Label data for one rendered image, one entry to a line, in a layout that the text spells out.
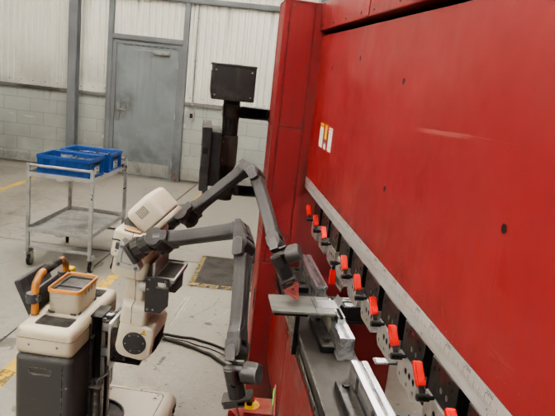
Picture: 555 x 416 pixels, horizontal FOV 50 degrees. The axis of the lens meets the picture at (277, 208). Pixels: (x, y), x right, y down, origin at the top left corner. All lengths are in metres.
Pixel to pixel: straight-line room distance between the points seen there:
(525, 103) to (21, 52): 9.99
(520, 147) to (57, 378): 2.12
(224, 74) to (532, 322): 2.52
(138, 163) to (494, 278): 9.14
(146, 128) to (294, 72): 6.96
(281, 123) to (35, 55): 7.79
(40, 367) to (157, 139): 7.51
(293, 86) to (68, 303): 1.55
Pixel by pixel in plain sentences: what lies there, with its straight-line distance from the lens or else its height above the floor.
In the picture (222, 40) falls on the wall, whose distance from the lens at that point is 9.71.
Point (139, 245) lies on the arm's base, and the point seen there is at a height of 1.21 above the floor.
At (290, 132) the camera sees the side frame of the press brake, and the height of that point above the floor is 1.63.
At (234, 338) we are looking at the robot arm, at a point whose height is 1.06.
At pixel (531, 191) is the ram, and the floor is 1.78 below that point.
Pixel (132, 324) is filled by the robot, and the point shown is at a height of 0.81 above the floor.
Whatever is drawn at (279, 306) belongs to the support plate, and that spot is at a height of 1.00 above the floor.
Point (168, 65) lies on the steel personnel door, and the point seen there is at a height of 1.83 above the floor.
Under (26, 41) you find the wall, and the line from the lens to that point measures 10.75.
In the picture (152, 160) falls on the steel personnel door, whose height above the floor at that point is 0.30.
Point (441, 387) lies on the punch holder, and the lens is 1.44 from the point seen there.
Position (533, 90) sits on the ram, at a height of 1.95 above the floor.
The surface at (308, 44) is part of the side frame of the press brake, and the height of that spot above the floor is 2.09.
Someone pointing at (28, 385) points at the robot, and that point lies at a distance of 2.82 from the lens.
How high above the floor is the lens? 1.94
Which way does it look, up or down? 13 degrees down
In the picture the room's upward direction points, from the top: 6 degrees clockwise
